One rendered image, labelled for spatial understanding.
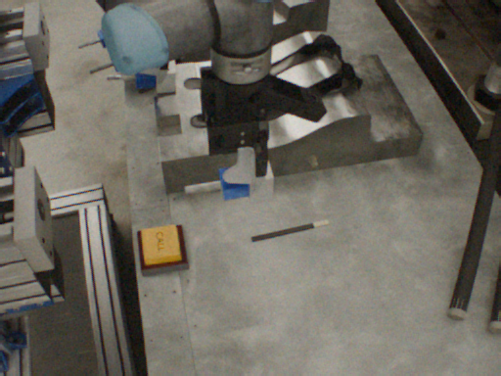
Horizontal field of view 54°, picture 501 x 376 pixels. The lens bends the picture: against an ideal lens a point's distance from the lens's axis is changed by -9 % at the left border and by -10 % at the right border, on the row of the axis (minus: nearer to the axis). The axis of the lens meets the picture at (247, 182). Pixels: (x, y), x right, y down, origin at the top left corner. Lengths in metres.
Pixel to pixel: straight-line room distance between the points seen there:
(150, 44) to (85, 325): 1.12
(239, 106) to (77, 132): 1.68
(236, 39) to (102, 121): 1.77
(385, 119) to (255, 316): 0.46
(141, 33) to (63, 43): 2.36
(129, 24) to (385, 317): 0.59
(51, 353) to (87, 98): 1.31
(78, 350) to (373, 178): 0.93
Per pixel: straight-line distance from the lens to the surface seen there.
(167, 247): 0.87
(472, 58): 1.43
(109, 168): 2.13
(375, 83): 1.12
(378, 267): 0.91
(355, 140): 0.98
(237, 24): 0.57
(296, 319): 0.84
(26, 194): 0.79
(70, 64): 2.71
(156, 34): 0.53
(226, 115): 0.69
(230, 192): 0.80
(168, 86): 1.01
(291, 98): 0.69
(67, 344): 1.54
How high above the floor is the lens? 1.56
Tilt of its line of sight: 51 degrees down
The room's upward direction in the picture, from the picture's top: straight up
